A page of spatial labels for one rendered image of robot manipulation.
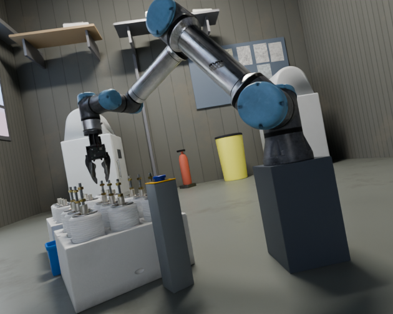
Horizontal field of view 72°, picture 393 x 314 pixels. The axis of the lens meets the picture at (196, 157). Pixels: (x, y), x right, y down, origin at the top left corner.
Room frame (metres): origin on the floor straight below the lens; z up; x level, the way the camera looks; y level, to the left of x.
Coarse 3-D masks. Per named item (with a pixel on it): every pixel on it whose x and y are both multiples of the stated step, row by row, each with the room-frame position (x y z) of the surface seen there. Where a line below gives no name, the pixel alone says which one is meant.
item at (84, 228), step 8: (88, 216) 0.80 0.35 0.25; (96, 216) 0.82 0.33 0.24; (72, 224) 0.80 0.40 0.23; (80, 224) 0.79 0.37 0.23; (88, 224) 0.80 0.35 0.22; (96, 224) 0.82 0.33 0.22; (72, 232) 0.80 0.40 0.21; (80, 232) 0.79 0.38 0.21; (88, 232) 0.80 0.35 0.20; (96, 232) 0.81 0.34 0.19; (104, 232) 0.85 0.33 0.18; (72, 240) 0.82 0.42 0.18; (80, 240) 0.80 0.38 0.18
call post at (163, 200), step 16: (160, 192) 0.76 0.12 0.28; (176, 192) 0.79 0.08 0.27; (160, 208) 0.76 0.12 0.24; (176, 208) 0.78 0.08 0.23; (160, 224) 0.76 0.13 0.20; (176, 224) 0.78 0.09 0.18; (160, 240) 0.77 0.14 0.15; (176, 240) 0.77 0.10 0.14; (160, 256) 0.79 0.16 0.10; (176, 256) 0.77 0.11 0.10; (176, 272) 0.76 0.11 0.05; (176, 288) 0.76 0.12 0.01
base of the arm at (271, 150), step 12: (276, 132) 0.79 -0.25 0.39; (288, 132) 0.78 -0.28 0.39; (300, 132) 0.80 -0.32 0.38; (264, 144) 0.85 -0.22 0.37; (276, 144) 0.80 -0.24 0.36; (288, 144) 0.78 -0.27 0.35; (300, 144) 0.78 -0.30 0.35; (264, 156) 0.83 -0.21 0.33; (276, 156) 0.79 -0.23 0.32; (288, 156) 0.77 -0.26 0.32; (300, 156) 0.77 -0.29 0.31; (312, 156) 0.79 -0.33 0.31
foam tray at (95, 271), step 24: (96, 240) 0.78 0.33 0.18; (120, 240) 0.82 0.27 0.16; (144, 240) 0.86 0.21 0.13; (72, 264) 0.74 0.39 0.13; (96, 264) 0.77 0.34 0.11; (120, 264) 0.81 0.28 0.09; (144, 264) 0.85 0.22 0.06; (72, 288) 0.74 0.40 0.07; (96, 288) 0.77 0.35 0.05; (120, 288) 0.80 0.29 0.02
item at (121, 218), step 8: (112, 208) 0.87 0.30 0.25; (120, 208) 0.86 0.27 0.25; (128, 208) 0.87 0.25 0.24; (136, 208) 0.90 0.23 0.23; (112, 216) 0.86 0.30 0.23; (120, 216) 0.86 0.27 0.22; (128, 216) 0.87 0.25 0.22; (136, 216) 0.89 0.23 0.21; (112, 224) 0.87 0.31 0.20; (120, 224) 0.86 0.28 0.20; (128, 224) 0.86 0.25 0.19; (136, 224) 0.88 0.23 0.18
